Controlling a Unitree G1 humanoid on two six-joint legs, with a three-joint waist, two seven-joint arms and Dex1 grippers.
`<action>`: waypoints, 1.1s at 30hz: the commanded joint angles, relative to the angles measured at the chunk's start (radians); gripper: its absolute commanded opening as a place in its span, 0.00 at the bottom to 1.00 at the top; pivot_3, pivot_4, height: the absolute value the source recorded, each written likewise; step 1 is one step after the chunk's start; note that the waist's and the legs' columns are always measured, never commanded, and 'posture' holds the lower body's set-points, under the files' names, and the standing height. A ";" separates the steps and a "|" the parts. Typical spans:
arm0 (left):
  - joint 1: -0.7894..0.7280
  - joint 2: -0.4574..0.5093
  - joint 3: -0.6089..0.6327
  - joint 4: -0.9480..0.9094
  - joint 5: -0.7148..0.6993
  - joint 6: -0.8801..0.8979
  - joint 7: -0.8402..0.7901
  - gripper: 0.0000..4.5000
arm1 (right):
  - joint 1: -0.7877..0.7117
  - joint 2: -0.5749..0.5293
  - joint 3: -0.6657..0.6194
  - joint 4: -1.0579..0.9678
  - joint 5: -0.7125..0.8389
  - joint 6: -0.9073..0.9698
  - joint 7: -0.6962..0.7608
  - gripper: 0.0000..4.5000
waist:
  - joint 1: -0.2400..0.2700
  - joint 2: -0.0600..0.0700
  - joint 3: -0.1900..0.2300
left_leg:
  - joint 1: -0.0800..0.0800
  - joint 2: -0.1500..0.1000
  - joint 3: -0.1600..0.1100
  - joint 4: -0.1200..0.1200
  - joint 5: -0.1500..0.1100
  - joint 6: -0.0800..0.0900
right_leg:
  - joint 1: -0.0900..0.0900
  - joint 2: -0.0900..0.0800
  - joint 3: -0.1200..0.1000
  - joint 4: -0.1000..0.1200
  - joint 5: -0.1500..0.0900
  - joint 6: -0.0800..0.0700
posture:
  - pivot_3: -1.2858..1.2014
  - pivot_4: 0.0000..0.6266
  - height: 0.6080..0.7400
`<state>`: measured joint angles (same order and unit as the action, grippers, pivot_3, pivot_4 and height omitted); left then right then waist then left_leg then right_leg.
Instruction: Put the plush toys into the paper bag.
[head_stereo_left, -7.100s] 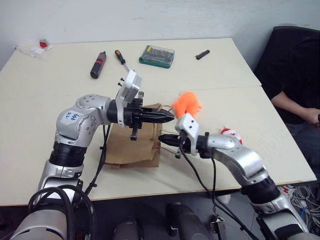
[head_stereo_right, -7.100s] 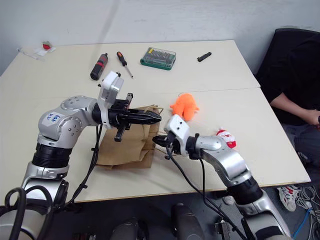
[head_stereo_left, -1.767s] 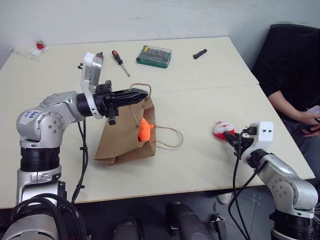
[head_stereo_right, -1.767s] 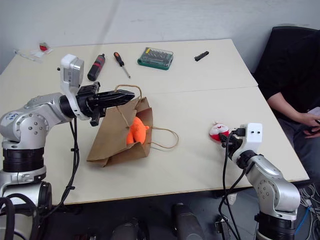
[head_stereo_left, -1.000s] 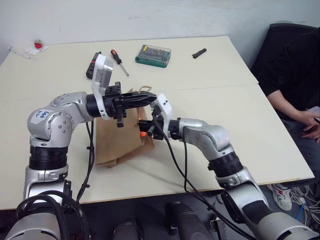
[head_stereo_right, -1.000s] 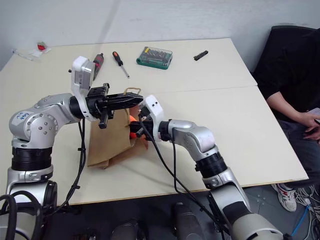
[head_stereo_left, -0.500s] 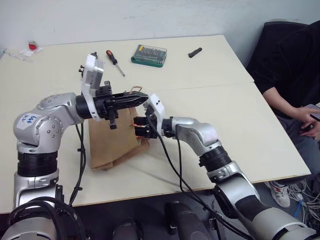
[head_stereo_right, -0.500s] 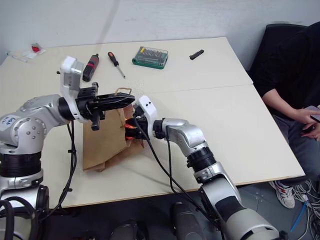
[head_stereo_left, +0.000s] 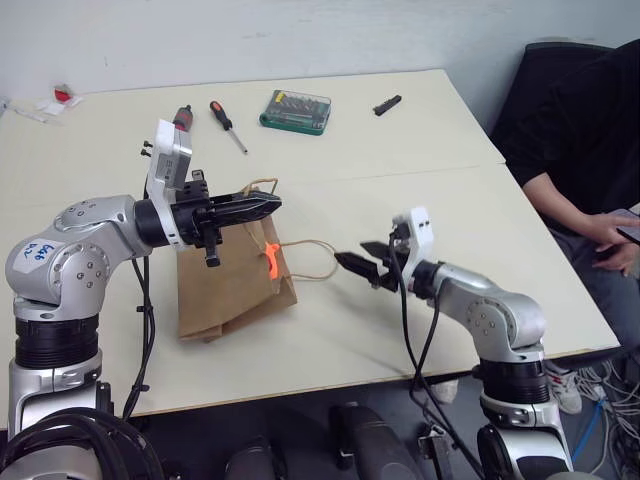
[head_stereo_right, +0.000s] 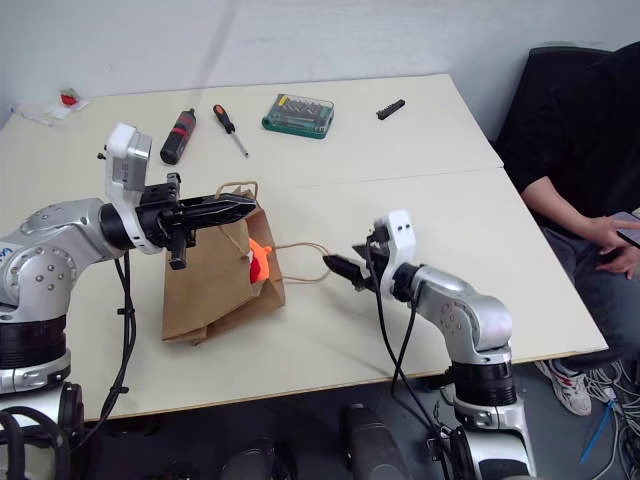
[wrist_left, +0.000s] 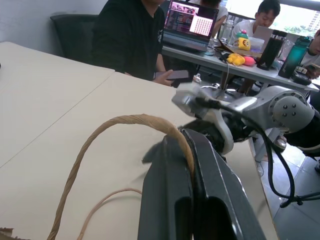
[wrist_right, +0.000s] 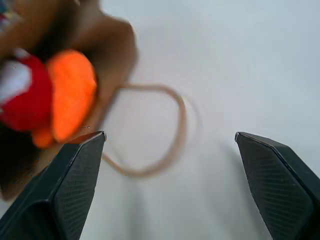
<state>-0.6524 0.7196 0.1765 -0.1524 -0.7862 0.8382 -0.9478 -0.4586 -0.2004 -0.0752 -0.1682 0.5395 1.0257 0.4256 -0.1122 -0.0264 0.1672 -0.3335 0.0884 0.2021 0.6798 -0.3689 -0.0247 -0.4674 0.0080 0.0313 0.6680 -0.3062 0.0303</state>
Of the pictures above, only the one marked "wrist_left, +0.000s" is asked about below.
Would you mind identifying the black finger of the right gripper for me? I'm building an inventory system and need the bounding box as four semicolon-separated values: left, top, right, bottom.
141;140;167;164

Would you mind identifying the black office chair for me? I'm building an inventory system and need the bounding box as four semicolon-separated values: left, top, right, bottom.
49;14;99;60

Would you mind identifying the brown twisted paper handle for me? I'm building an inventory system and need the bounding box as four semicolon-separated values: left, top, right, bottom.
0;113;196;240

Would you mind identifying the grey office table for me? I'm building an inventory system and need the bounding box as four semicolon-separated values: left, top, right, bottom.
161;45;320;93

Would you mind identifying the person behind black laptop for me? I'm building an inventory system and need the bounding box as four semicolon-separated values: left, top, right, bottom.
199;0;229;39

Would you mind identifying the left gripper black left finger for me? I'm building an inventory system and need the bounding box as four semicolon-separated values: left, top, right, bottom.
137;136;195;240

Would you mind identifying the pink plush toy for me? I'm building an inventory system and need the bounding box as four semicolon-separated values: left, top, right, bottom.
241;56;256;67

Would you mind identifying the person in black t-shirt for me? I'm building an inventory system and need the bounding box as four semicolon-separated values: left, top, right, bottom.
91;0;181;89

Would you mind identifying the open black laptop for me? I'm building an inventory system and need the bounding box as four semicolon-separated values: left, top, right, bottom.
161;0;220;54

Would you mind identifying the brown cardboard piece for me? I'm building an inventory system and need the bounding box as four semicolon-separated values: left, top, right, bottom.
214;38;264;59

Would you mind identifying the person in white shirt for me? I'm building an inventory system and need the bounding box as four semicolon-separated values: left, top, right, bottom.
229;0;282;46

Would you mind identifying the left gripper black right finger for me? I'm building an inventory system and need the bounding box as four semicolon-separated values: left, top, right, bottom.
180;128;267;240

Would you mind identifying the black smartphone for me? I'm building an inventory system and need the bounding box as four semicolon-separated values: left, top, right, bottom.
153;69;190;81

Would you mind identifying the yellow plush toy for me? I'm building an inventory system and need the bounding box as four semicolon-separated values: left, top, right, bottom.
226;52;246;67

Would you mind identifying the black thermos bottle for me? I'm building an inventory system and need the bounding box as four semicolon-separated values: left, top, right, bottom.
256;29;289;71

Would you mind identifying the yellow plush with green cap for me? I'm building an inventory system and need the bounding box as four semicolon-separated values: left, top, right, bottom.
233;29;252;51

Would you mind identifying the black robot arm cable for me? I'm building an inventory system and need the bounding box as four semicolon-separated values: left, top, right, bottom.
194;96;320;210

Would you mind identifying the silver laptop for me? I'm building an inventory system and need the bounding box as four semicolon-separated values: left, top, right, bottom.
251;25;276;51

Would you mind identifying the teal water bottle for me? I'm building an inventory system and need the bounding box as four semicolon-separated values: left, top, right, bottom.
277;35;314;79

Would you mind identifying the clear plastic bottle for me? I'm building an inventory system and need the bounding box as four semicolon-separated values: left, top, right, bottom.
222;19;235;42

